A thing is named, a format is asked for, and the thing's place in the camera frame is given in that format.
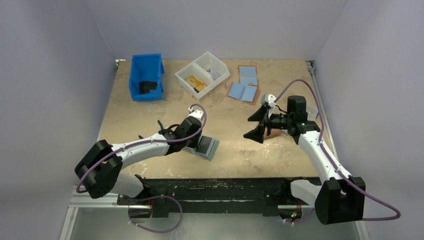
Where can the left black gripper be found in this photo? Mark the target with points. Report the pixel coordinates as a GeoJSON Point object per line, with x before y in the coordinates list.
{"type": "Point", "coordinates": [193, 143]}

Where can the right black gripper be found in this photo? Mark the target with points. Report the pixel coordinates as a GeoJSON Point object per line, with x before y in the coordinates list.
{"type": "Point", "coordinates": [266, 122]}

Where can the green card holder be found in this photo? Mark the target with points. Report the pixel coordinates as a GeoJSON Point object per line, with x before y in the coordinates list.
{"type": "Point", "coordinates": [206, 148]}

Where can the credit card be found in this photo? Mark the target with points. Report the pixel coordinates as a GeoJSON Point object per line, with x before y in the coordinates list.
{"type": "Point", "coordinates": [214, 73]}

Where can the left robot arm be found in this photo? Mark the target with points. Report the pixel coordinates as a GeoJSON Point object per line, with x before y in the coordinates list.
{"type": "Point", "coordinates": [100, 170]}

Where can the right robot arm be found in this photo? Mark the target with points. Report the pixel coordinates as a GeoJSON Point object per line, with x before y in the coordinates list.
{"type": "Point", "coordinates": [339, 198]}

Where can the pink leather pouch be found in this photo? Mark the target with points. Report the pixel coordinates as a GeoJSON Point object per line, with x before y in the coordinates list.
{"type": "Point", "coordinates": [274, 133]}

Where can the open blue brown wallet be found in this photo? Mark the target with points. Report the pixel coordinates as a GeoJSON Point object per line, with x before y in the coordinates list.
{"type": "Point", "coordinates": [247, 88]}

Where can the white divided tray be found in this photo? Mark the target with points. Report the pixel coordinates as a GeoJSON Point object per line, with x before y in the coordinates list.
{"type": "Point", "coordinates": [198, 68]}

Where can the clear plastic organizer box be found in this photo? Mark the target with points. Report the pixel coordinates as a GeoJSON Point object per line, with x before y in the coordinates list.
{"type": "Point", "coordinates": [312, 112]}

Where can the black block in bin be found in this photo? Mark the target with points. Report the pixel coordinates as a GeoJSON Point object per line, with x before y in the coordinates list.
{"type": "Point", "coordinates": [147, 87]}

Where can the blue plastic bin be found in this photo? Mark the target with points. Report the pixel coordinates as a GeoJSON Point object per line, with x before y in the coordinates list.
{"type": "Point", "coordinates": [146, 67]}

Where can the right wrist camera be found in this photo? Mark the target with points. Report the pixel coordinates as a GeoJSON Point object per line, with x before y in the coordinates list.
{"type": "Point", "coordinates": [268, 101]}

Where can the blue handled pliers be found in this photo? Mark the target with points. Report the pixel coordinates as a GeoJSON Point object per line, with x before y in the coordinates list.
{"type": "Point", "coordinates": [161, 128]}

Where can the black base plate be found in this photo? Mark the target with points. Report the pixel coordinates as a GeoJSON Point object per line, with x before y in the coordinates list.
{"type": "Point", "coordinates": [261, 195]}

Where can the aluminium rail frame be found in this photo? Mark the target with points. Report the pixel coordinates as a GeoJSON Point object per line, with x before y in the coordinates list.
{"type": "Point", "coordinates": [82, 201]}

